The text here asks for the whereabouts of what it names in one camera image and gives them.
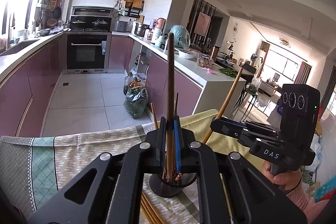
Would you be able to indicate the chopstick with red end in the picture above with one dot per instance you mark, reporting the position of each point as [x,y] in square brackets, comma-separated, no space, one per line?
[170,106]

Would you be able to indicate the bag of green vegetables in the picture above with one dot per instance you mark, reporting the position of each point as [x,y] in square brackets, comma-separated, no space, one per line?
[135,101]

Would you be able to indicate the steel pot on counter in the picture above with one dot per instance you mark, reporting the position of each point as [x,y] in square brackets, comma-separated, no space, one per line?
[140,29]

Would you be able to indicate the black camera box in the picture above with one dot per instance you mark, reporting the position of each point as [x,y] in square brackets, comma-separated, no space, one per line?
[300,103]

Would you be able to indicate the mint green dome cover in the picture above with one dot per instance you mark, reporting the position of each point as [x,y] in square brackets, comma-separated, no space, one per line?
[181,37]

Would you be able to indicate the patterned tablecloth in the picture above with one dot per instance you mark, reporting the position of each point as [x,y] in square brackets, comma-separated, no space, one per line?
[35,169]

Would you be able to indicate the black range hood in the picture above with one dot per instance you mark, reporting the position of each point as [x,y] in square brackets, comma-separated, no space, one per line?
[91,18]

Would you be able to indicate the black built-in oven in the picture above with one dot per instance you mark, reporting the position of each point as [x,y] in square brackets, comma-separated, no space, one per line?
[87,51]

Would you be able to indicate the black mesh pen cup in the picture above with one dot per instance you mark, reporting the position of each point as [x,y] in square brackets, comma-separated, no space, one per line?
[170,189]

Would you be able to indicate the pink sleeve forearm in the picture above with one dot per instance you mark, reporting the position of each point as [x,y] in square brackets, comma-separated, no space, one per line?
[310,208]

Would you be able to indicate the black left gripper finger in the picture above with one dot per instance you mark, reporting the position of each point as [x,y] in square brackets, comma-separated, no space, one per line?
[108,190]
[230,188]

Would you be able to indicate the person's right hand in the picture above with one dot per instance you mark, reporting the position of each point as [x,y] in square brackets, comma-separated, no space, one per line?
[288,180]

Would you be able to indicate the oil bottle on floor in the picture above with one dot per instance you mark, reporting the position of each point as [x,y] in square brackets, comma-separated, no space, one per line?
[127,82]

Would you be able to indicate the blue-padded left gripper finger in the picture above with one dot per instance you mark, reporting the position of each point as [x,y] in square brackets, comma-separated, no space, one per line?
[226,125]

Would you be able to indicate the purple kitchen cabinets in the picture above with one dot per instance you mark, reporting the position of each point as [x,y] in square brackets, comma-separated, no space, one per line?
[37,99]

